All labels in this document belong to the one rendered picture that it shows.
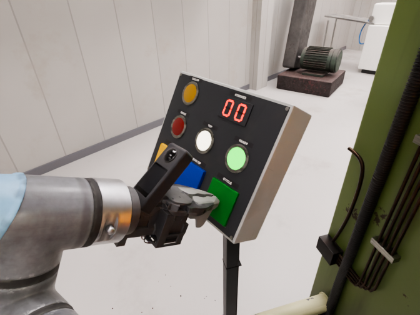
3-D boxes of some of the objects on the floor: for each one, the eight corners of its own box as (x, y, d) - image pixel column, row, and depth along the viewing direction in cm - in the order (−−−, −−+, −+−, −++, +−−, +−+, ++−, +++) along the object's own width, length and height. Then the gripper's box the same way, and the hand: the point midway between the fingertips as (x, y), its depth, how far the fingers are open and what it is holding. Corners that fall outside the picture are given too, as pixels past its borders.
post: (225, 354, 119) (227, 139, 61) (223, 344, 122) (222, 131, 65) (234, 350, 119) (243, 136, 62) (231, 341, 123) (237, 129, 66)
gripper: (97, 223, 43) (193, 216, 58) (122, 259, 37) (221, 240, 52) (113, 174, 41) (207, 180, 57) (141, 204, 35) (237, 202, 51)
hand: (214, 197), depth 53 cm, fingers closed
